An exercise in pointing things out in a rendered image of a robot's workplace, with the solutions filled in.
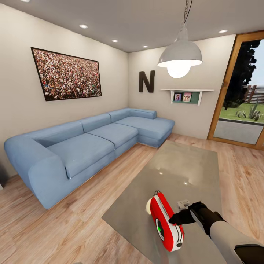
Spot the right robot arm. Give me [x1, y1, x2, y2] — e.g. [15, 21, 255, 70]
[168, 199, 264, 264]

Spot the radio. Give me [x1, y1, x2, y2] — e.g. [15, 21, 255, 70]
[150, 192, 184, 252]

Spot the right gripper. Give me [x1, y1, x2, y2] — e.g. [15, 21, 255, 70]
[168, 209, 191, 226]

